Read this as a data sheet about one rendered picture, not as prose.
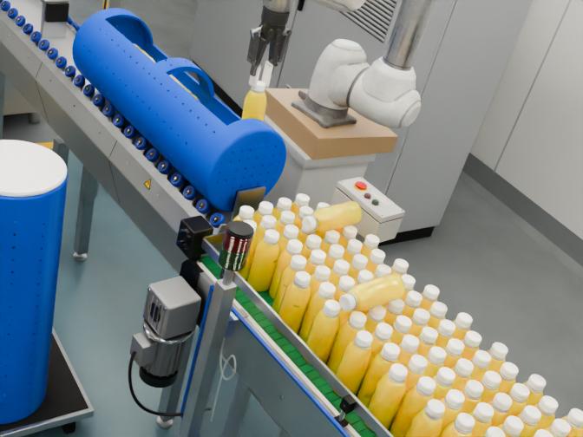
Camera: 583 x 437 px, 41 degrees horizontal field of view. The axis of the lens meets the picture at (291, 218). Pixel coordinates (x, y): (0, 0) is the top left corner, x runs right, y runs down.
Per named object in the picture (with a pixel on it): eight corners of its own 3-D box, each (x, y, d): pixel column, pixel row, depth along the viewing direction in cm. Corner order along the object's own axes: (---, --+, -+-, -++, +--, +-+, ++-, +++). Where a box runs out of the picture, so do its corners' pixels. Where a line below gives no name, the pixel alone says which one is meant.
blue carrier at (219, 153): (138, 79, 295) (149, 6, 280) (274, 205, 244) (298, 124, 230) (67, 83, 277) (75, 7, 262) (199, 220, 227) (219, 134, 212)
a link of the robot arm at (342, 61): (323, 86, 285) (342, 29, 274) (363, 108, 277) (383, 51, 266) (298, 93, 272) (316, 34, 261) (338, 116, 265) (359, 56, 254)
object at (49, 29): (63, 35, 316) (66, -2, 308) (68, 39, 314) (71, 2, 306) (39, 35, 310) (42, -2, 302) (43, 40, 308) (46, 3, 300)
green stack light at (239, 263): (235, 251, 182) (239, 235, 180) (251, 268, 179) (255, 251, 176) (212, 257, 178) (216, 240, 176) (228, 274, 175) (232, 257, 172)
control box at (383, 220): (351, 202, 247) (361, 175, 241) (395, 238, 235) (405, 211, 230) (329, 208, 240) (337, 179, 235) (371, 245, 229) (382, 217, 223)
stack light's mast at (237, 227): (230, 271, 186) (244, 217, 177) (245, 288, 182) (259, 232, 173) (207, 277, 182) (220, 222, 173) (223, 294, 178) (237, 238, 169)
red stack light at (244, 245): (239, 234, 180) (243, 220, 178) (255, 251, 176) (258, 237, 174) (216, 240, 176) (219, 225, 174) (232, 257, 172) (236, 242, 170)
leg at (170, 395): (167, 414, 288) (196, 283, 254) (175, 425, 284) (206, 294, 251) (153, 419, 284) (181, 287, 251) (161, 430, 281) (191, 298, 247)
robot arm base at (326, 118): (315, 94, 291) (319, 81, 288) (357, 123, 280) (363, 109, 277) (281, 99, 278) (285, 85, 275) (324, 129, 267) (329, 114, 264)
